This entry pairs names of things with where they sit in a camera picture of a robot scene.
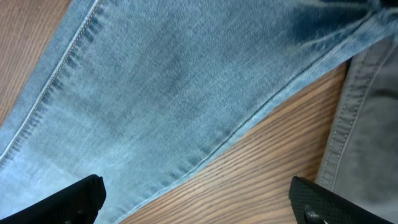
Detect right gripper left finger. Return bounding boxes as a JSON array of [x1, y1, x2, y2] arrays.
[[1, 174, 106, 224]]

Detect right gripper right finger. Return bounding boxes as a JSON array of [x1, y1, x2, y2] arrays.
[[289, 176, 392, 224]]

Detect light blue denim jeans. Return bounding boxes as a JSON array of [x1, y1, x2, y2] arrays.
[[1, 0, 397, 223]]

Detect grey trousers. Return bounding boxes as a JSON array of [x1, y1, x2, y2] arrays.
[[315, 37, 397, 223]]

